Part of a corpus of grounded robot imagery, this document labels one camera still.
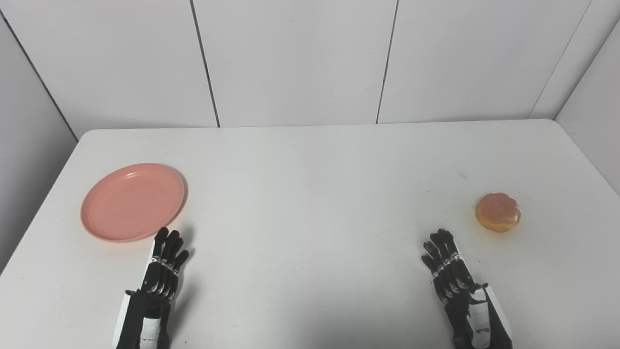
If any golden cream puff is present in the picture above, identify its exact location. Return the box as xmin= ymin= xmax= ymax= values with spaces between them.
xmin=475 ymin=192 xmax=522 ymax=233

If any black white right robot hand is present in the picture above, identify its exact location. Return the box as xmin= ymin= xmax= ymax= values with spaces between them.
xmin=421 ymin=229 xmax=513 ymax=349

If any pink round plate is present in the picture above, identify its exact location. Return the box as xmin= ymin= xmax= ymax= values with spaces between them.
xmin=80 ymin=163 xmax=186 ymax=243

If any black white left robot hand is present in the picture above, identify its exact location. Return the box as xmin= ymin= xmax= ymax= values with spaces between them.
xmin=113 ymin=227 xmax=190 ymax=349

